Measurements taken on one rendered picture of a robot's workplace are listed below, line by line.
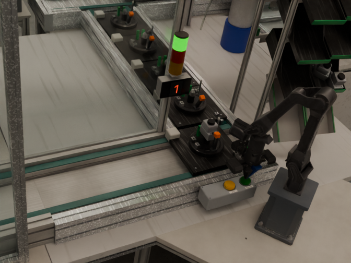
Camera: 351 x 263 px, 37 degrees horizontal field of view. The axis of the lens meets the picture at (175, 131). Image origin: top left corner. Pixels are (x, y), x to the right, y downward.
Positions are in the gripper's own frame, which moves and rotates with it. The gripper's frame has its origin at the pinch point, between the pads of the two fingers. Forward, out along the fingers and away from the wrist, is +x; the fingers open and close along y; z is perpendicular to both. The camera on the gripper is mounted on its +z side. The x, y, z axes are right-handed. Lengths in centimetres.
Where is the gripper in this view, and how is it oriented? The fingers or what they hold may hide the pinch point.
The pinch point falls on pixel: (247, 171)
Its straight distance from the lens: 191.3
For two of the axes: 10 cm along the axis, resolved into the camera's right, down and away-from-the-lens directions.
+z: -4.6, -6.1, 6.5
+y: -8.8, 1.9, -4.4
